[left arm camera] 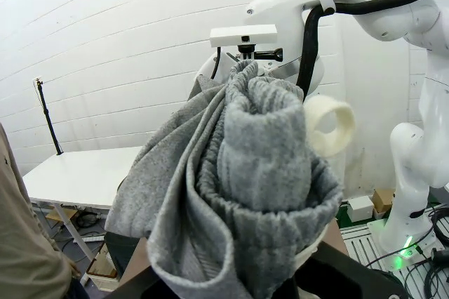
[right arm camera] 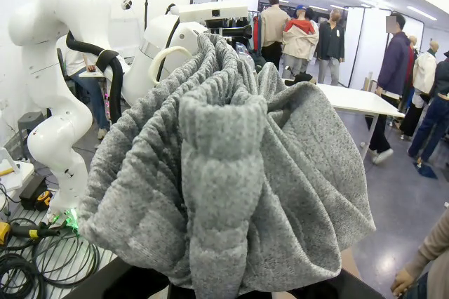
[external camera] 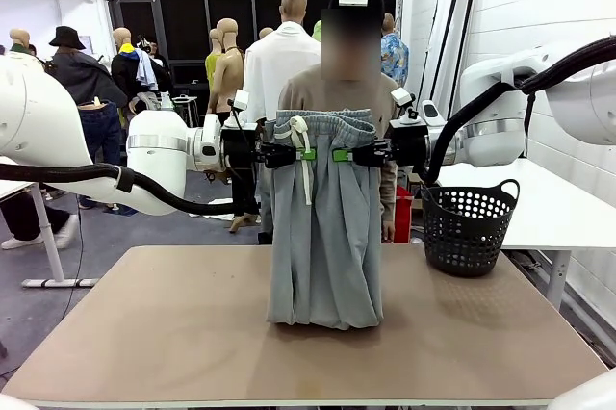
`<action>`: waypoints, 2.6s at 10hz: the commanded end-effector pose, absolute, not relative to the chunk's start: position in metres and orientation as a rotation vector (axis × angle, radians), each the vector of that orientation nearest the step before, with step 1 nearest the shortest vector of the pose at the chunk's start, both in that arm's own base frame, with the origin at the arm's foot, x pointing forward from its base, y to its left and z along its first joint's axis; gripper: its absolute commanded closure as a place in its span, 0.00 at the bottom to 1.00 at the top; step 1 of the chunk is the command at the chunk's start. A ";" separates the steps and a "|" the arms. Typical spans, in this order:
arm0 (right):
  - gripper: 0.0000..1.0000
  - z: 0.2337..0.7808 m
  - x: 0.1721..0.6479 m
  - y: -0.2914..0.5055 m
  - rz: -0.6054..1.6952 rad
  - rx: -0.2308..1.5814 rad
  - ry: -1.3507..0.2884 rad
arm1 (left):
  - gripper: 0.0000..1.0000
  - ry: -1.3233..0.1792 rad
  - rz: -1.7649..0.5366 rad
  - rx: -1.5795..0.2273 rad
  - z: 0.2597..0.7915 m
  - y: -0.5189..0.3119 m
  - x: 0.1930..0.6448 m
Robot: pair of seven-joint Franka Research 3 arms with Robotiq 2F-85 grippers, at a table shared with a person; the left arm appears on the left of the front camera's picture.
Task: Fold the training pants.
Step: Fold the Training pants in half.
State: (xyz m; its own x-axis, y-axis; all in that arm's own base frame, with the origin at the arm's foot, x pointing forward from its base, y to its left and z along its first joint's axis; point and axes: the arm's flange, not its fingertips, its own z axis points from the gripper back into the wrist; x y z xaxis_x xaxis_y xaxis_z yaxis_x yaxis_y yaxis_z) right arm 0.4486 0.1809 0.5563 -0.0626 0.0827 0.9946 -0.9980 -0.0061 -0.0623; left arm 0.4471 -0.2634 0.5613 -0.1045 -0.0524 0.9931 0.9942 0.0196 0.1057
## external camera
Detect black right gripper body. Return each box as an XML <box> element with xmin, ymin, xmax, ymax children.
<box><xmin>390</xmin><ymin>123</ymin><xmax>431</xmax><ymax>167</ymax></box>

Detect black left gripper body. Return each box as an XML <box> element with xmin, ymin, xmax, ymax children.
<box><xmin>221</xmin><ymin>129</ymin><xmax>259</xmax><ymax>173</ymax></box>

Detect grey training pants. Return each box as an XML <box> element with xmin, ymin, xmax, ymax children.
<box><xmin>266</xmin><ymin>109</ymin><xmax>385</xmax><ymax>332</ymax></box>

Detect person's left forearm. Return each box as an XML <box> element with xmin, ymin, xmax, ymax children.
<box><xmin>379</xmin><ymin>162</ymin><xmax>398</xmax><ymax>224</ymax></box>

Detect white cloth on floor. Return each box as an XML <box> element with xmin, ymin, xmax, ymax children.
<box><xmin>190</xmin><ymin>197</ymin><xmax>237</xmax><ymax>222</ymax></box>

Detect person in beige t-shirt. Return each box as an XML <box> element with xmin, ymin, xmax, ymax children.
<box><xmin>277</xmin><ymin>0</ymin><xmax>400</xmax><ymax>243</ymax></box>

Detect red bin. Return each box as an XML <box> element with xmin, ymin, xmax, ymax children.
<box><xmin>394</xmin><ymin>186</ymin><xmax>415</xmax><ymax>243</ymax></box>

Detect bare tan mannequin black trousers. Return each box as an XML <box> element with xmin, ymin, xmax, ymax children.
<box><xmin>207</xmin><ymin>17</ymin><xmax>261</xmax><ymax>234</ymax></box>

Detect mannequin in white shirt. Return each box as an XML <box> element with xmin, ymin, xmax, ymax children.
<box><xmin>244</xmin><ymin>0</ymin><xmax>322</xmax><ymax>125</ymax></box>

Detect mannequin in floral blue shirt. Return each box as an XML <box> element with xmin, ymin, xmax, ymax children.
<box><xmin>379</xmin><ymin>13</ymin><xmax>410</xmax><ymax>89</ymax></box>

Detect mannequin in yellow top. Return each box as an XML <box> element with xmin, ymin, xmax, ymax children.
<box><xmin>205</xmin><ymin>28</ymin><xmax>225</xmax><ymax>87</ymax></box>

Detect black perforated plastic basket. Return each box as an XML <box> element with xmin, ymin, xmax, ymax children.
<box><xmin>421</xmin><ymin>178</ymin><xmax>521</xmax><ymax>279</ymax></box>

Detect black framed white panel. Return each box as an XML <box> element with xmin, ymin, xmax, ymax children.
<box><xmin>445</xmin><ymin>0</ymin><xmax>481</xmax><ymax>113</ymax></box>
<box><xmin>423</xmin><ymin>0</ymin><xmax>466</xmax><ymax>103</ymax></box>

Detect dark-haired person in background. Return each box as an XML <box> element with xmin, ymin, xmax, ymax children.
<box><xmin>137</xmin><ymin>34</ymin><xmax>175</xmax><ymax>93</ymax></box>

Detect mannequin with yellow collar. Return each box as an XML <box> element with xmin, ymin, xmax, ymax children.
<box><xmin>110</xmin><ymin>27</ymin><xmax>160</xmax><ymax>106</ymax></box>

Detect blue jeans on mannequin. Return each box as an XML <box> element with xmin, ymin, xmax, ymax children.
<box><xmin>76</xmin><ymin>96</ymin><xmax>124</xmax><ymax>212</ymax></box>

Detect large white table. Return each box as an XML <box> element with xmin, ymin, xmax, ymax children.
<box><xmin>430</xmin><ymin>157</ymin><xmax>616</xmax><ymax>313</ymax></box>

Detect mannequin with black hat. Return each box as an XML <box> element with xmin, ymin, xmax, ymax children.
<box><xmin>45</xmin><ymin>25</ymin><xmax>129</xmax><ymax>111</ymax></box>

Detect white table with T-foot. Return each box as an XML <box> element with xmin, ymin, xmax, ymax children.
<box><xmin>0</xmin><ymin>178</ymin><xmax>100</xmax><ymax>290</ymax></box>

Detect walking person in black trousers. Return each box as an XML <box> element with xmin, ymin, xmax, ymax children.
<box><xmin>0</xmin><ymin>188</ymin><xmax>79</xmax><ymax>251</ymax></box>

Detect mannequin in cream jacket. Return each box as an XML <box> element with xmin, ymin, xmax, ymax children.
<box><xmin>0</xmin><ymin>28</ymin><xmax>47</xmax><ymax>74</ymax></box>

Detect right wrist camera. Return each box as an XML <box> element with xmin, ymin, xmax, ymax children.
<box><xmin>389</xmin><ymin>87</ymin><xmax>429</xmax><ymax>128</ymax></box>

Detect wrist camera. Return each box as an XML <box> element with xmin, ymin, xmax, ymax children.
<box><xmin>389</xmin><ymin>87</ymin><xmax>429</xmax><ymax>128</ymax></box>
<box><xmin>225</xmin><ymin>90</ymin><xmax>259</xmax><ymax>131</ymax></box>

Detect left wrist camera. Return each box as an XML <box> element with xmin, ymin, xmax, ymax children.
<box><xmin>225</xmin><ymin>90</ymin><xmax>259</xmax><ymax>131</ymax></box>

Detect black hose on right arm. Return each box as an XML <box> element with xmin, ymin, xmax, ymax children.
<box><xmin>414</xmin><ymin>35</ymin><xmax>616</xmax><ymax>186</ymax></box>

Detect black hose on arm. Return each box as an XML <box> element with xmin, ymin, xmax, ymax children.
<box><xmin>0</xmin><ymin>163</ymin><xmax>242</xmax><ymax>217</ymax></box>
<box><xmin>414</xmin><ymin>35</ymin><xmax>616</xmax><ymax>186</ymax></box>

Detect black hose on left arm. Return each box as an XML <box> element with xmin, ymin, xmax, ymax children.
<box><xmin>0</xmin><ymin>163</ymin><xmax>242</xmax><ymax>217</ymax></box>

